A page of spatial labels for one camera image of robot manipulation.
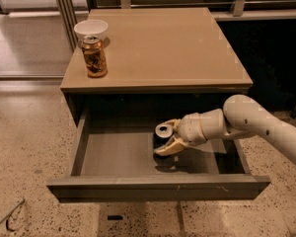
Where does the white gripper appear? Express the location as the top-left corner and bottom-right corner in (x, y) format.
(154, 109), (228, 157)

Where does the blue pepsi can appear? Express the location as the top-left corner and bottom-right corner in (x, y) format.
(153, 123), (173, 156)

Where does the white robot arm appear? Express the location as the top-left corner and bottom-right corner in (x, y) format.
(154, 95), (296, 166)

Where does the open grey top drawer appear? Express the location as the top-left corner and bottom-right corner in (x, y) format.
(46, 111), (270, 202)

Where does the brown gold drink can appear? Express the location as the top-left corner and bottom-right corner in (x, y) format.
(82, 36), (108, 78)

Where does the small black floor object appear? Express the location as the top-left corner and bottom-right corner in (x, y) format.
(108, 215), (123, 220)

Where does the white bowl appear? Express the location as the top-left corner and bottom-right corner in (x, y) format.
(74, 20), (109, 40)

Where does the metal rod on floor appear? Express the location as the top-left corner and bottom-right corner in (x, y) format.
(0, 198), (25, 225)

